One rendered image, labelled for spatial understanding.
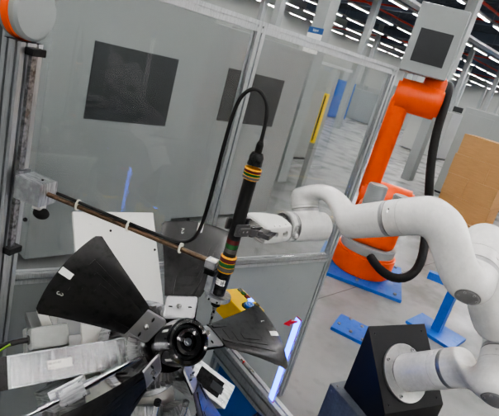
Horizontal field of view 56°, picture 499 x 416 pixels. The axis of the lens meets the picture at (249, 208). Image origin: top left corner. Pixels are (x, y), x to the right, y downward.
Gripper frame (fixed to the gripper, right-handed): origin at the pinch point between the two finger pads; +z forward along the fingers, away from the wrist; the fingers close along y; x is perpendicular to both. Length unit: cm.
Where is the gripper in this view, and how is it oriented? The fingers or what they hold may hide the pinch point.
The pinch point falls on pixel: (237, 226)
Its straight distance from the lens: 119.0
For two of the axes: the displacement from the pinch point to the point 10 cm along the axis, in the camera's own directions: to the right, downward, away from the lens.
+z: -7.9, -0.2, -6.2
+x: 2.6, -9.2, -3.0
